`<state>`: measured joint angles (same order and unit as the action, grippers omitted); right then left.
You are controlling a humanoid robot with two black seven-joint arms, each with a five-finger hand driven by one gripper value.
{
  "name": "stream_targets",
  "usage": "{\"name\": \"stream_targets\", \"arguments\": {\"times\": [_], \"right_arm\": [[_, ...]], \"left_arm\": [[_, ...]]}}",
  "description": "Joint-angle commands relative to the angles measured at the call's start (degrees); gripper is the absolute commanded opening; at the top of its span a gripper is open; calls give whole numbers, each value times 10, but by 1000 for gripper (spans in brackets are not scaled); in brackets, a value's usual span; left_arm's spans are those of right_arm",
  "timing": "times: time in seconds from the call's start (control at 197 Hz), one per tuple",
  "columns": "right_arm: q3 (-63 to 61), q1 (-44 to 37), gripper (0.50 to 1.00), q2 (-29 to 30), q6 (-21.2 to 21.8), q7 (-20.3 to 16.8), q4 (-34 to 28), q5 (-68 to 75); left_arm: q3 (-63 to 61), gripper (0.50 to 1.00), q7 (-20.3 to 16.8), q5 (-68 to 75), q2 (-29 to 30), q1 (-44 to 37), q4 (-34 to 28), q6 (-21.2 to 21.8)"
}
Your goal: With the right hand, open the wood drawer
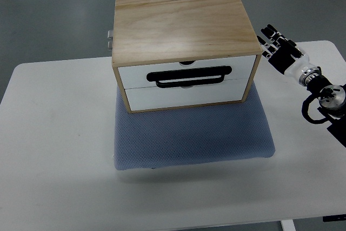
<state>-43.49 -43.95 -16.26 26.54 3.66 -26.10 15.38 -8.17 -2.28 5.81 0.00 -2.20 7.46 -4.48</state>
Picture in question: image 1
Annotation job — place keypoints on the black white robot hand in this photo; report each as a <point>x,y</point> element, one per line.
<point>283,54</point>

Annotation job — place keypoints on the white drawer black handle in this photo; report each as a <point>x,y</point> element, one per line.
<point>142,76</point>

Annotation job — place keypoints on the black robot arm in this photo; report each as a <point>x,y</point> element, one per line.
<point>331,99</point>

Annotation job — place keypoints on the wooden drawer cabinet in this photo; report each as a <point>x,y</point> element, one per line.
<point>166,31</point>

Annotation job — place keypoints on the white lower drawer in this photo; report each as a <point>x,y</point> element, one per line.
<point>153,98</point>

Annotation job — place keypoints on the blue grey mesh cushion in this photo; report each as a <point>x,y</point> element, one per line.
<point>192,135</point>

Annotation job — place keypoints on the white table leg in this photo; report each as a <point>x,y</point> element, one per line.
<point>287,225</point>

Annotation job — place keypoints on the silver metal clamp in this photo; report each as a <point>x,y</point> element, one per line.
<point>110,39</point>

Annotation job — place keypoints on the black table bracket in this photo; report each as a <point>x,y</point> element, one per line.
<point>334,218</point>

